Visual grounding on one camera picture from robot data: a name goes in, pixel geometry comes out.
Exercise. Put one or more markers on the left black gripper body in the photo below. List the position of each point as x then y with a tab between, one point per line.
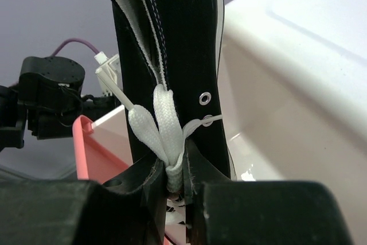
47	100

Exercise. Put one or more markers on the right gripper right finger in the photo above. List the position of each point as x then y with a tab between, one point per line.
222	211

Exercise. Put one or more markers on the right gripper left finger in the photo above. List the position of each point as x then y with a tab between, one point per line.
41	212

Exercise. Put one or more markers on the dark pink top drawer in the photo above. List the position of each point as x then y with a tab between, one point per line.
97	153

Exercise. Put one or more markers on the black sneaker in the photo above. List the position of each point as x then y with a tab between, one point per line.
175	43

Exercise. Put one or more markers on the white plastic drawer cabinet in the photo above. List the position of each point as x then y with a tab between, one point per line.
317	49

